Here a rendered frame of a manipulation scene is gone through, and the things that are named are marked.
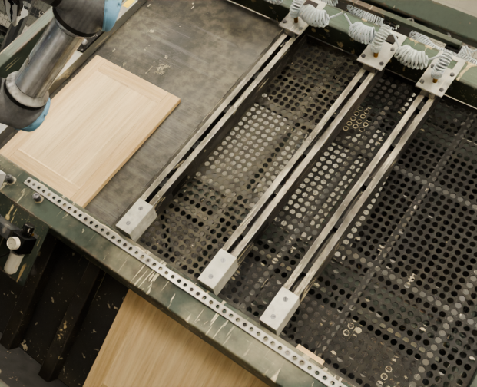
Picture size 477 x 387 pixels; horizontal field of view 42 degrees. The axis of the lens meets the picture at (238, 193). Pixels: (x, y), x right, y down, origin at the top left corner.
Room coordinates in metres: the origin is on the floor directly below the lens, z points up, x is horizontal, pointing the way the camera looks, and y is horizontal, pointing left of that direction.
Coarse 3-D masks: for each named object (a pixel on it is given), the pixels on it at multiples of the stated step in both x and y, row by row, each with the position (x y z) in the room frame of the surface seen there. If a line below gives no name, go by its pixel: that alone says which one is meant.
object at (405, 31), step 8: (360, 0) 3.01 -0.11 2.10; (344, 8) 3.03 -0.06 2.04; (376, 16) 2.97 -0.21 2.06; (400, 16) 2.94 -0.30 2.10; (400, 32) 2.92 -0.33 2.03; (408, 32) 2.91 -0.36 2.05; (320, 40) 3.04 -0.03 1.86; (312, 48) 3.04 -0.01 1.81; (296, 56) 3.07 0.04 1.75; (304, 56) 3.06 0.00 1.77; (312, 56) 3.04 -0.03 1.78; (328, 56) 2.97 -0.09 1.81; (304, 64) 3.05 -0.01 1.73; (320, 64) 3.02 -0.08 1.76; (344, 64) 2.98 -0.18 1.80; (336, 72) 2.98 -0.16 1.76; (384, 88) 2.90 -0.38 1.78; (280, 96) 3.07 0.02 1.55; (296, 96) 3.04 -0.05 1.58; (376, 96) 2.91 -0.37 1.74; (280, 104) 3.06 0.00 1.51; (296, 104) 3.03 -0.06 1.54; (312, 104) 3.00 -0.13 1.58; (320, 104) 2.99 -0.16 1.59; (304, 128) 3.00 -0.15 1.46; (344, 128) 2.93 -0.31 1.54; (360, 128) 2.91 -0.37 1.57
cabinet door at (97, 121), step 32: (96, 64) 2.51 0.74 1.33; (64, 96) 2.42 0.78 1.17; (96, 96) 2.41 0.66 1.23; (128, 96) 2.41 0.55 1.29; (160, 96) 2.40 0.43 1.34; (64, 128) 2.32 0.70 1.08; (96, 128) 2.32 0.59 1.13; (128, 128) 2.31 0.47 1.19; (32, 160) 2.23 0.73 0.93; (64, 160) 2.23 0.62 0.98; (96, 160) 2.23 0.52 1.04; (64, 192) 2.14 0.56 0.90; (96, 192) 2.15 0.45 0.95
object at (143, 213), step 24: (312, 0) 2.55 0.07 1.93; (288, 24) 2.47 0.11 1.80; (288, 48) 2.45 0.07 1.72; (264, 72) 2.38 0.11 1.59; (240, 96) 2.31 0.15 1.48; (216, 120) 2.26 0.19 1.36; (192, 144) 2.18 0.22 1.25; (216, 144) 2.25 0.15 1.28; (168, 168) 2.13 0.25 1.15; (192, 168) 2.17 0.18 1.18; (168, 192) 2.09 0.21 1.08; (144, 216) 2.01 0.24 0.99
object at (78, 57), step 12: (144, 0) 2.74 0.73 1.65; (120, 12) 2.66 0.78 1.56; (132, 12) 2.70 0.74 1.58; (120, 24) 2.66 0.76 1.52; (108, 36) 2.62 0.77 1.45; (96, 48) 2.59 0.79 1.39; (72, 60) 2.50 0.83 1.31; (84, 60) 2.55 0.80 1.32; (72, 72) 2.51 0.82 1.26; (60, 84) 2.48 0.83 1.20; (0, 132) 2.29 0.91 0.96
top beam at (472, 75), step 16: (240, 0) 2.68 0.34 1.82; (256, 0) 2.62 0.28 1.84; (288, 0) 2.56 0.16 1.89; (272, 16) 2.63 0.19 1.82; (336, 16) 2.50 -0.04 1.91; (352, 16) 2.49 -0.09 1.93; (320, 32) 2.53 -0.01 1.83; (336, 32) 2.47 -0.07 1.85; (352, 48) 2.48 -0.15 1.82; (416, 48) 2.38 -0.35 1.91; (432, 48) 2.37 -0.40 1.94; (400, 64) 2.39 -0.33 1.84; (464, 64) 2.32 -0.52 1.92; (416, 80) 2.40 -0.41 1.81; (464, 80) 2.27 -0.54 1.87; (464, 96) 2.31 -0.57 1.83
